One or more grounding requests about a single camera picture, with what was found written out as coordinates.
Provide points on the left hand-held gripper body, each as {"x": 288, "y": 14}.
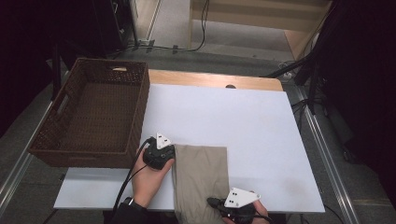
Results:
{"x": 157, "y": 155}

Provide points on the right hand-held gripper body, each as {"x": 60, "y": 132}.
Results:
{"x": 241, "y": 197}

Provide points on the beige pants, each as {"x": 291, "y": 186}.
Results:
{"x": 199, "y": 177}

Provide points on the brown wicker basket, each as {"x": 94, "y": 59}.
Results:
{"x": 99, "y": 118}

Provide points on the person's right hand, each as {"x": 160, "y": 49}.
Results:
{"x": 261, "y": 209}

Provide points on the person's left hand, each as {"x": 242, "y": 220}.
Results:
{"x": 148, "y": 183}

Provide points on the black wristwatch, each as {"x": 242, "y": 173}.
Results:
{"x": 134, "y": 204}

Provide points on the white table mat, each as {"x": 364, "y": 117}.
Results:
{"x": 233, "y": 118}

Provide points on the black tripod stand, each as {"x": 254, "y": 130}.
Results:
{"x": 56, "y": 77}
{"x": 312, "y": 93}

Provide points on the black equipment cabinet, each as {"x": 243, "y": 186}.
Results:
{"x": 106, "y": 28}

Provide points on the black curtain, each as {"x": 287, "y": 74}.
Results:
{"x": 367, "y": 77}
{"x": 25, "y": 46}

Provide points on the light wooden shelf unit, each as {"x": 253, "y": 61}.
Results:
{"x": 255, "y": 14}

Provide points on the metal floor rail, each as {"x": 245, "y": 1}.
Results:
{"x": 12, "y": 183}
{"x": 317, "y": 133}

